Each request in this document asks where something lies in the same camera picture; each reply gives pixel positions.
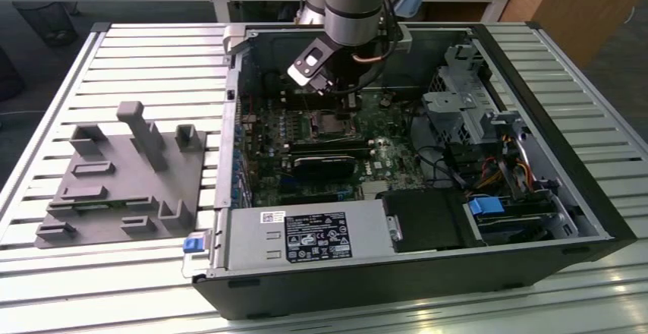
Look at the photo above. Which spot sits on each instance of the thin metal locking lever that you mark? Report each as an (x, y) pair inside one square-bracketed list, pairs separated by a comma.
[(305, 103)]

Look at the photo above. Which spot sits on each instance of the silver CPU with green edge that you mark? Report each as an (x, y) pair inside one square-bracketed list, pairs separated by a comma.
[(333, 125)]

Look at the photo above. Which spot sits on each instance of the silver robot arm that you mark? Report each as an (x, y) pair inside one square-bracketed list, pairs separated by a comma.
[(354, 7)]

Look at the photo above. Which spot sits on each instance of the black RAM slot bank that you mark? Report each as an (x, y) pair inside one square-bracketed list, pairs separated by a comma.
[(316, 103), (329, 148)]

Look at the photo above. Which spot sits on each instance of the CPU socket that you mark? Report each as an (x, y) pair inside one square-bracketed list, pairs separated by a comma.
[(312, 136)]

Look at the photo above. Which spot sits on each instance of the green motherboard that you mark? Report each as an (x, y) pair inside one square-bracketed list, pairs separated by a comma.
[(389, 152)]

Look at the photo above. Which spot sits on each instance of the silver metal drive cage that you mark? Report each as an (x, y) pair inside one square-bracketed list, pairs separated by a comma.
[(450, 121)]

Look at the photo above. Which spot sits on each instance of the black graphics card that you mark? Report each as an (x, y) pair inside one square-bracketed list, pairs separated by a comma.
[(324, 167)]

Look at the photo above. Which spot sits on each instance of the small silver heat sink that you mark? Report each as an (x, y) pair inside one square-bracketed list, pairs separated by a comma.
[(374, 190)]

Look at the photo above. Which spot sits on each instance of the black plastic fan shroud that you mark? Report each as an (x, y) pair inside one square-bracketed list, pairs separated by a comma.
[(425, 220)]

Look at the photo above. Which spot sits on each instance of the blue disk carrier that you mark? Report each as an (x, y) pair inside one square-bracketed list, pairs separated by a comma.
[(485, 207)]

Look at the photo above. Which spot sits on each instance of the grey power supply unit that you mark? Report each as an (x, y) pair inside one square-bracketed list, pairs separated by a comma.
[(253, 235)]

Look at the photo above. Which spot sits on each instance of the wooden cabinet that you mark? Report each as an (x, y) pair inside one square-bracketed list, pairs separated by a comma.
[(581, 7)]

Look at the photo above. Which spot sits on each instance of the black hard disk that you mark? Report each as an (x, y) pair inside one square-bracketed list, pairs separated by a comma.
[(510, 227)]

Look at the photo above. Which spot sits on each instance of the grey parts rack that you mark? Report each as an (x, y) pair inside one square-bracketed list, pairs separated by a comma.
[(126, 182)]

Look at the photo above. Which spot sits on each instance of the blue case latch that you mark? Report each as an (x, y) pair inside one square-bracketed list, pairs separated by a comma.
[(192, 245)]

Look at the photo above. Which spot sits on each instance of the black open PC case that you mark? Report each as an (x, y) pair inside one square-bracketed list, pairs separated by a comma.
[(354, 296)]

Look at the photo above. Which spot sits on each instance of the black waste bin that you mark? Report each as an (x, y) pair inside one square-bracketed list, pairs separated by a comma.
[(45, 23)]

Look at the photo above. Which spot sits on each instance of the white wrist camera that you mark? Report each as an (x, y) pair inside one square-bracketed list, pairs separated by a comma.
[(308, 64)]

